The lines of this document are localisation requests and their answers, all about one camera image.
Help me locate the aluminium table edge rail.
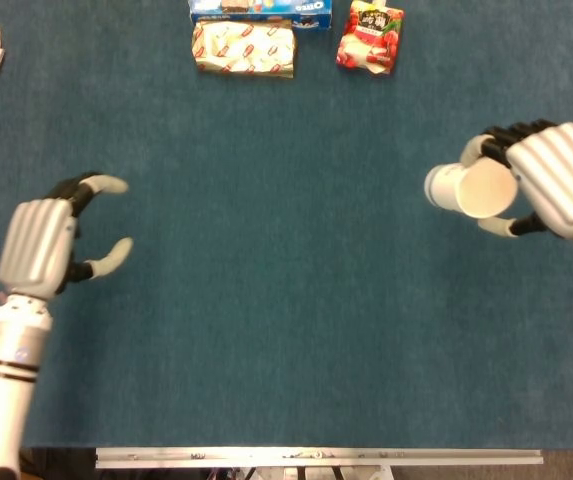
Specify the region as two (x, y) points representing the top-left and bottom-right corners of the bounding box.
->
(94, 447), (545, 470)

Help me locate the blue felt table cloth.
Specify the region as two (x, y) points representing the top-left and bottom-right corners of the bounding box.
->
(0, 0), (573, 451)

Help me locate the blue Oreo cookie box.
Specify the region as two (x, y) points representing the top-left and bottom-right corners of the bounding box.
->
(188, 0), (333, 31)

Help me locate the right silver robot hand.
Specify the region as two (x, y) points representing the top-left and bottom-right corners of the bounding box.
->
(459, 118), (573, 241)

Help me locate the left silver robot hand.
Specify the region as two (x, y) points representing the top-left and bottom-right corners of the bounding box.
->
(0, 172), (135, 302)

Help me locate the beige red-print wrapped packet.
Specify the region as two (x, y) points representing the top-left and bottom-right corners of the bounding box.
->
(191, 19), (297, 79)

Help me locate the red fruit drink pouch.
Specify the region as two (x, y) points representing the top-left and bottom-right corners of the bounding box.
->
(335, 0), (406, 76)

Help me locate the white paper cup blue logo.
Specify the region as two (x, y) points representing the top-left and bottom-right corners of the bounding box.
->
(423, 158), (520, 220)

